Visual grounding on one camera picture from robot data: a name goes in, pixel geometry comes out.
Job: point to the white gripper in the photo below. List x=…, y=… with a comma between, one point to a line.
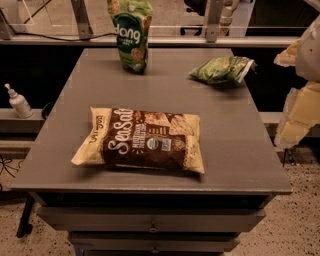
x=310, y=53

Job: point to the top grey drawer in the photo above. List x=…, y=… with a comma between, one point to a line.
x=150, y=220

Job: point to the white pump bottle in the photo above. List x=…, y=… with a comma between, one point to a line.
x=19, y=103

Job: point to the metal frame post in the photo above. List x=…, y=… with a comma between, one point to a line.
x=214, y=10
x=83, y=24

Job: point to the grey drawer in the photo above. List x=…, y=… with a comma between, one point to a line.
x=165, y=242
x=150, y=220

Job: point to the grey drawer cabinet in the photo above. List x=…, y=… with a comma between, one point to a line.
x=242, y=170

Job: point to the green jalapeno chip bag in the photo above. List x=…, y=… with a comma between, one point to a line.
x=222, y=69

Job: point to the metal frame post right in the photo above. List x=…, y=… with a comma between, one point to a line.
x=214, y=10

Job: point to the green dang rice chips bag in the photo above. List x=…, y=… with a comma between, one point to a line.
x=131, y=20

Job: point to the metal frame post left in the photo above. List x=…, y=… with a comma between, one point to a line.
x=83, y=24

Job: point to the brown sea salt chip bag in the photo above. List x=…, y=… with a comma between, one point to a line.
x=142, y=139

